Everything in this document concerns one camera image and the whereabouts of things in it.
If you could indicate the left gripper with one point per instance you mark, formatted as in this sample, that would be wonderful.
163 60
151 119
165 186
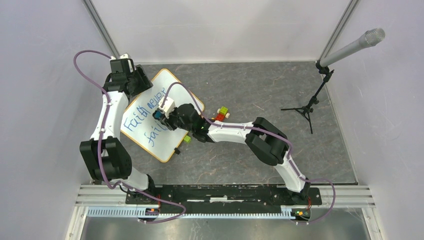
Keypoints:
145 83

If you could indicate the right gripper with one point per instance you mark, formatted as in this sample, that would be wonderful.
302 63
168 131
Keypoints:
168 121

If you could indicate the blue whiteboard eraser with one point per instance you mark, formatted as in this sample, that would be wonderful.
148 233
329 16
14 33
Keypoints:
158 115

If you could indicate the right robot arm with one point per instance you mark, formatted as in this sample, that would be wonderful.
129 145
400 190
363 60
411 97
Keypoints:
265 141

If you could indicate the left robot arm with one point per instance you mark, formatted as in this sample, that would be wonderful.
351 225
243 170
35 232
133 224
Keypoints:
104 155

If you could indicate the small green cube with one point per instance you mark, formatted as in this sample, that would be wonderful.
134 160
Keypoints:
187 139

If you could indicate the red lego toy car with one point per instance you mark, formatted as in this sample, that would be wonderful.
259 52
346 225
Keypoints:
222 114

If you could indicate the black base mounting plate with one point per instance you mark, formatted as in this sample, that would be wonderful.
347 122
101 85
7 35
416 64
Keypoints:
220 198

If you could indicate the black microphone tripod stand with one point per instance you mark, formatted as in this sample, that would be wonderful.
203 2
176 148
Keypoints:
306 110

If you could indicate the grey microphone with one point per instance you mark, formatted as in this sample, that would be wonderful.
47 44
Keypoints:
369 39

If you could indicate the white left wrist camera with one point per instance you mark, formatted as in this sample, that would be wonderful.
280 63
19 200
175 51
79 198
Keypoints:
122 64

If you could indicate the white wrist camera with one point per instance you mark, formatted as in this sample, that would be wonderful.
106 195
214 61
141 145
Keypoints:
122 64
166 105

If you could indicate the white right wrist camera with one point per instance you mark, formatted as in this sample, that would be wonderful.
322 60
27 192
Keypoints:
166 105

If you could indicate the grey slotted cable duct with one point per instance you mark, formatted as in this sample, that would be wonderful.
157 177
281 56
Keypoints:
151 214

